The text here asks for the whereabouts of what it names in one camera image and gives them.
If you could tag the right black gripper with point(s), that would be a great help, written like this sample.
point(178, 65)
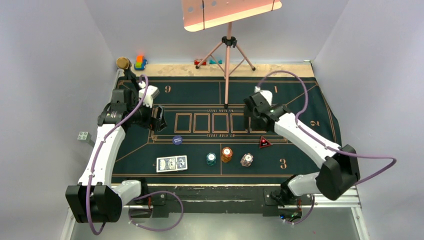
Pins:
point(253, 125)

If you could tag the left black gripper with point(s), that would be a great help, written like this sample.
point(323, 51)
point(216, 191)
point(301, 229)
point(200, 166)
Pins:
point(150, 121)

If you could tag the red triangular dealer button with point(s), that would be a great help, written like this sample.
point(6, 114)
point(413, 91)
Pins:
point(263, 142)

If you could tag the blue small blind button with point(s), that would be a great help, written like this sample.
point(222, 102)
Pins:
point(177, 140)

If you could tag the orange poker chip stack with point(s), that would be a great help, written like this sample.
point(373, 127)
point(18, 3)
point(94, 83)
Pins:
point(226, 154)

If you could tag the green poker chip stack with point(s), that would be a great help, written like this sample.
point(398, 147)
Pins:
point(211, 159)

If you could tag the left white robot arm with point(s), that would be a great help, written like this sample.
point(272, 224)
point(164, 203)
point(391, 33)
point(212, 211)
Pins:
point(92, 199)

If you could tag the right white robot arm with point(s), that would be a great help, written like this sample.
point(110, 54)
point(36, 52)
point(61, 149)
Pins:
point(338, 166)

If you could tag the pink poker chip stack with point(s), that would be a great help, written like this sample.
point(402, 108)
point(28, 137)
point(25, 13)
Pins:
point(246, 160)

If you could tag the dark green poker mat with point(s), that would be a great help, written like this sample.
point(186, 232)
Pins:
point(193, 109)

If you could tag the blue playing card deck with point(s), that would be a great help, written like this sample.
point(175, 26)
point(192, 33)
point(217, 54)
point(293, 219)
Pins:
point(171, 163)

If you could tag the colourful toy block stack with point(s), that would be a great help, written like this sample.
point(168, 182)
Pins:
point(140, 63)

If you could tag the red toy block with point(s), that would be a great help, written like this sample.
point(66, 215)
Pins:
point(200, 62)

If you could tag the gold round knob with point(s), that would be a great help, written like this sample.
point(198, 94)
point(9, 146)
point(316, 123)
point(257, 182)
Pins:
point(123, 63)

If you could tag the teal toy block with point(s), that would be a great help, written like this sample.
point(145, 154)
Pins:
point(214, 62)

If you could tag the grey lego block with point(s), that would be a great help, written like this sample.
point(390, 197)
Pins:
point(85, 137)

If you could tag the pink music stand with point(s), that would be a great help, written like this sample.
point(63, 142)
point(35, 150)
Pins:
point(200, 15)

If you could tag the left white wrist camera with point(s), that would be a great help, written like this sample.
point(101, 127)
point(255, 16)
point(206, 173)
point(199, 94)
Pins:
point(149, 93)

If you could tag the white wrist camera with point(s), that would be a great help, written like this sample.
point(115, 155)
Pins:
point(149, 93)
point(268, 95)

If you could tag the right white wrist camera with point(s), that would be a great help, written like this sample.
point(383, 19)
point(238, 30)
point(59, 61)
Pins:
point(268, 95)

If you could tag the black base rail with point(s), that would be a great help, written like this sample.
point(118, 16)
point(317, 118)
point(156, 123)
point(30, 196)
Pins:
point(220, 199)

